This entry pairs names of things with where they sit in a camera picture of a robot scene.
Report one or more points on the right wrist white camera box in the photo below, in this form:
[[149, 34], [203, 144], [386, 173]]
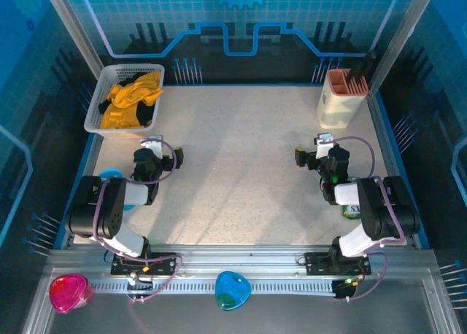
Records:
[[324, 144]]

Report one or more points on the blue plastic goblet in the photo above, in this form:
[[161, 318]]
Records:
[[111, 173]]

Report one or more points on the small black controller box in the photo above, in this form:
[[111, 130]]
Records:
[[140, 283], [343, 289]]

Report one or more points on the cream utensil holder orange insert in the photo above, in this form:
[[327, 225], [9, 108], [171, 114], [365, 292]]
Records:
[[337, 108]]

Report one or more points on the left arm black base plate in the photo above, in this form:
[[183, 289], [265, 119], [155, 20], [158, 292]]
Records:
[[164, 264]]

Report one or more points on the blue heart-shaped container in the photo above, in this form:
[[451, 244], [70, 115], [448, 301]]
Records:
[[231, 290]]

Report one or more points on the green snack bag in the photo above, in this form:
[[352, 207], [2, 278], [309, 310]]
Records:
[[352, 211]]

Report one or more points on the black t-shirt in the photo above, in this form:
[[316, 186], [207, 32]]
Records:
[[144, 113]]

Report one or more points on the pink heart-shaped container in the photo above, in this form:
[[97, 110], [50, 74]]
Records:
[[69, 294]]

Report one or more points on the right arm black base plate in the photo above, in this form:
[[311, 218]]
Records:
[[317, 263]]

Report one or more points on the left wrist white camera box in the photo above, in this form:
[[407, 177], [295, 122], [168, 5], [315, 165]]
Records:
[[155, 148]]

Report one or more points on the aluminium extrusion rail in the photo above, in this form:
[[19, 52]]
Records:
[[237, 261]]

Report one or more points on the aluminium frame post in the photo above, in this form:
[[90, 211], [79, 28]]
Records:
[[401, 38], [73, 31]]

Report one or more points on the white plastic laundry basket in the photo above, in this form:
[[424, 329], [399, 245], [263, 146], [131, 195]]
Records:
[[106, 82]]

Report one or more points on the yellow t-shirt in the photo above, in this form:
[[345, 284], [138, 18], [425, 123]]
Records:
[[124, 100]]

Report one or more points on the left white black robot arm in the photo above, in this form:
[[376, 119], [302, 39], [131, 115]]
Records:
[[109, 210]]

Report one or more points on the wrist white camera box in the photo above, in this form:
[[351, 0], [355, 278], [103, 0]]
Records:
[[324, 144], [155, 148]]

